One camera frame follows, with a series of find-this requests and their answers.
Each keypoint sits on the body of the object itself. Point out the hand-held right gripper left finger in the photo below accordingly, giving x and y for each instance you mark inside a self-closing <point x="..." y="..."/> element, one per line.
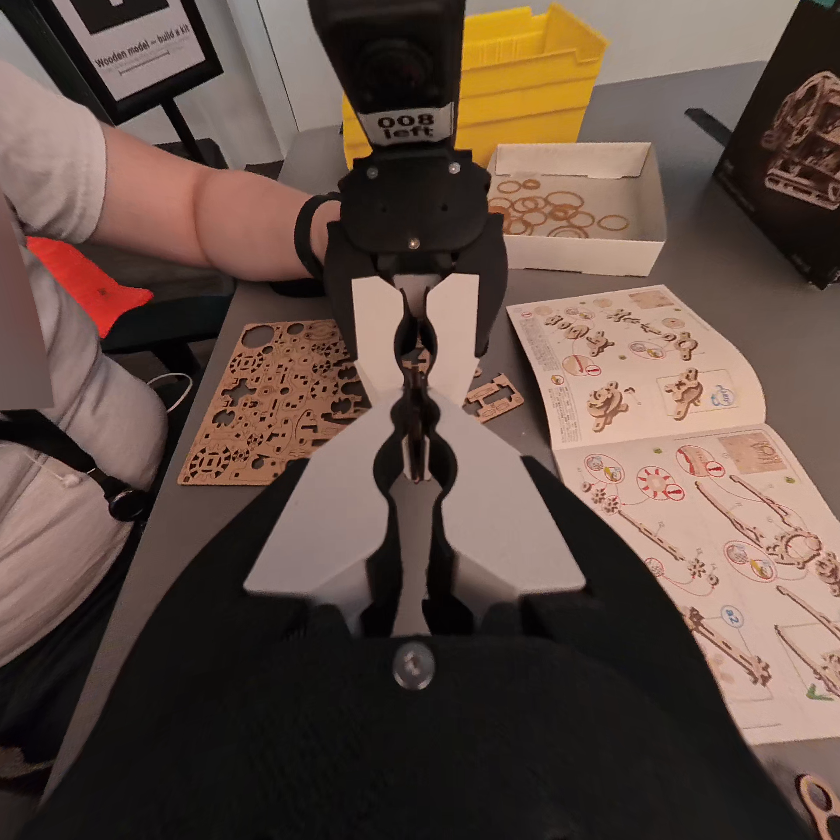
<point x="328" y="512"/>

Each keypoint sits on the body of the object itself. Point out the black flat bar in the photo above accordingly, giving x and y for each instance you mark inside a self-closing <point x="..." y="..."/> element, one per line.
<point x="709" y="126"/>

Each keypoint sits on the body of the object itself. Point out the black wristband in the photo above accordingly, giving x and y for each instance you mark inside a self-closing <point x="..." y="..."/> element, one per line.
<point x="303" y="229"/>

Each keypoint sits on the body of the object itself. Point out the yellow plastic bin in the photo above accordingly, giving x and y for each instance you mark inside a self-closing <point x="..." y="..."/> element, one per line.
<point x="525" y="85"/>

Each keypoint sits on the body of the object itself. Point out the pile of rubber bands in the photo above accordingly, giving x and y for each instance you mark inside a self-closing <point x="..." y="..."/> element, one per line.
<point x="548" y="213"/>

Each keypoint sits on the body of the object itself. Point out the small wooden sheet fragment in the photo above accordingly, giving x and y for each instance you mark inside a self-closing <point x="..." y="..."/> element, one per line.
<point x="505" y="384"/>

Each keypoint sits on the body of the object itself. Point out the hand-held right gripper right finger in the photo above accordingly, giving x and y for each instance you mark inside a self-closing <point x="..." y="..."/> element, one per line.
<point x="499" y="518"/>

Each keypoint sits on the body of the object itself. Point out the black framed sign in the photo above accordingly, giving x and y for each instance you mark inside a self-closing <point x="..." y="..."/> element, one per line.
<point x="151" y="59"/>

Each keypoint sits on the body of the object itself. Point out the white cardboard box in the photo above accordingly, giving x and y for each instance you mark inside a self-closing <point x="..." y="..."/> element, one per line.
<point x="590" y="256"/>

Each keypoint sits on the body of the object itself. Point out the black model kit box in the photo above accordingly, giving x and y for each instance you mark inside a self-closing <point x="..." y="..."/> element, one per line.
<point x="787" y="79"/>

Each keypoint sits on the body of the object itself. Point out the orange chair seat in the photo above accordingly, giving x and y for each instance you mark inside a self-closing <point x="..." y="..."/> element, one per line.
<point x="85" y="289"/>

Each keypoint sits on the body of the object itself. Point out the laser-cut wooden parts sheet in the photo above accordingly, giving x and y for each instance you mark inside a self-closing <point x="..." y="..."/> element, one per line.
<point x="259" y="426"/>

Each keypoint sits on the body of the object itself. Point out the person in white shirt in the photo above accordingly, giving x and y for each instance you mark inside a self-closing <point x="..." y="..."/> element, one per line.
<point x="65" y="544"/>

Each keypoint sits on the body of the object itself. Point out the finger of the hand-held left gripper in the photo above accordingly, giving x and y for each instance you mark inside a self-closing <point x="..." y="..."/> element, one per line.
<point x="459" y="328"/>
<point x="374" y="328"/>

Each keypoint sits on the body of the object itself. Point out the person's left forearm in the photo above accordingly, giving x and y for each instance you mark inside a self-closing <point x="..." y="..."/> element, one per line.
<point x="249" y="223"/>

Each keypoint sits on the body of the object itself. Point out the illustrated instruction booklet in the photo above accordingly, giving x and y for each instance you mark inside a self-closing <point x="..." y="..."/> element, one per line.
<point x="741" y="394"/>

